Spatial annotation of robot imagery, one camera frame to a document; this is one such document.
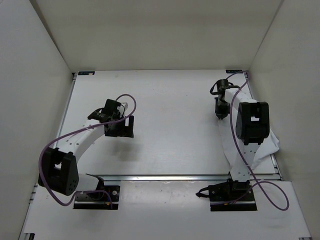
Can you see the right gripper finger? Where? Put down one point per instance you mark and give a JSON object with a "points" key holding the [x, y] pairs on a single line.
{"points": [[222, 112], [217, 108]]}

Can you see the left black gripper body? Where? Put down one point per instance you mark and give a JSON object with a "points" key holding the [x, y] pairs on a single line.
{"points": [[117, 116]]}

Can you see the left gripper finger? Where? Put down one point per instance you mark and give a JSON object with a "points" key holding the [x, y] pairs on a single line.
{"points": [[114, 130], [129, 130]]}

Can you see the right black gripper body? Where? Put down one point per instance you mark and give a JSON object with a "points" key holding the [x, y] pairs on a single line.
{"points": [[221, 103]]}

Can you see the white skirt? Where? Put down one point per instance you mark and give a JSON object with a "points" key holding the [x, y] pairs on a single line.
{"points": [[269, 146]]}

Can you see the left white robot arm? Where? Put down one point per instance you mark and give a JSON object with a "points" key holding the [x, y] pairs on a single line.
{"points": [[58, 167]]}

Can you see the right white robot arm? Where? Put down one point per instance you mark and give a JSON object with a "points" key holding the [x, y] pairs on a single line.
{"points": [[249, 124]]}

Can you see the right blue corner label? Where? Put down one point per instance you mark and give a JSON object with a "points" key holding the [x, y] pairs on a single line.
{"points": [[233, 71]]}

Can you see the blue corner label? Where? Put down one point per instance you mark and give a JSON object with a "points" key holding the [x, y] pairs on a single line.
{"points": [[233, 71], [86, 73]]}

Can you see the left blue corner label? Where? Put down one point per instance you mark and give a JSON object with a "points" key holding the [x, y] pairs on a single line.
{"points": [[86, 73]]}

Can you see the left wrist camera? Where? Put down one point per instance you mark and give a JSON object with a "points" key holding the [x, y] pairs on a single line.
{"points": [[123, 109]]}

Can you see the aluminium table rail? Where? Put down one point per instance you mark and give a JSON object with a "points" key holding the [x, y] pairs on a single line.
{"points": [[166, 178]]}

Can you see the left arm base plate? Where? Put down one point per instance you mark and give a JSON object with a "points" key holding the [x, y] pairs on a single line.
{"points": [[98, 201]]}

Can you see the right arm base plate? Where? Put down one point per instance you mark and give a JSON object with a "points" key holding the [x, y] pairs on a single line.
{"points": [[229, 196]]}

